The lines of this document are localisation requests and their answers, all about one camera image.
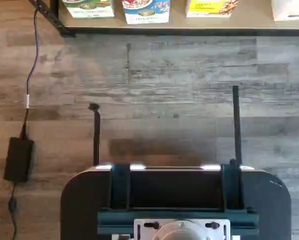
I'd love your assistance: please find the black power adapter brick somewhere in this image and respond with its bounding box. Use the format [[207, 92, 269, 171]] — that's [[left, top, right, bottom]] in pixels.
[[3, 136, 36, 184]]

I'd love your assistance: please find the dark teal bracket frame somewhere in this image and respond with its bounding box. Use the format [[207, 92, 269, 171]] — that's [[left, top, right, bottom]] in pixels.
[[97, 158, 260, 236]]

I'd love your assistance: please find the black frame wooden shelf unit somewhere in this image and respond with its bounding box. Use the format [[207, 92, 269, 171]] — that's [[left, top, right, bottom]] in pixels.
[[29, 0, 299, 38]]

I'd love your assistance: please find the white metal mounting plate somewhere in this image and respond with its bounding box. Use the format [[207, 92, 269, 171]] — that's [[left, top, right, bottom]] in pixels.
[[133, 218, 232, 240]]

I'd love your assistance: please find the green apple cinnamon oatmeal box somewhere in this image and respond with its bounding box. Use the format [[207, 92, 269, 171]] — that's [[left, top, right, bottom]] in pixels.
[[62, 0, 116, 19]]

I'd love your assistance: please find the thin cable with white tag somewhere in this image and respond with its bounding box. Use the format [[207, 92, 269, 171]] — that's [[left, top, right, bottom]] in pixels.
[[19, 0, 44, 140]]

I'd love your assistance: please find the black rounded robot base platform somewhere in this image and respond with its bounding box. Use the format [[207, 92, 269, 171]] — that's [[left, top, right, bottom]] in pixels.
[[60, 163, 292, 240]]

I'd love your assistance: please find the yellow white banana nut box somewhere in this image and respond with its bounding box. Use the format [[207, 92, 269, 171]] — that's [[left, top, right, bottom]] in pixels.
[[186, 0, 241, 19]]

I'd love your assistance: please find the white organic pantry box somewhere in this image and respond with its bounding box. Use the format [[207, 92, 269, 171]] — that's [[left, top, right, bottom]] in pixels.
[[271, 0, 299, 22]]

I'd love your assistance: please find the black power cord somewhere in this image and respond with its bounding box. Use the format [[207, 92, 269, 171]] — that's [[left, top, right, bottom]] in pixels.
[[7, 181, 18, 240]]

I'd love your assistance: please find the blue white flax plus box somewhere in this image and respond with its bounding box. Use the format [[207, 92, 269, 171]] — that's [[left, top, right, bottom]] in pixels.
[[121, 0, 170, 25]]

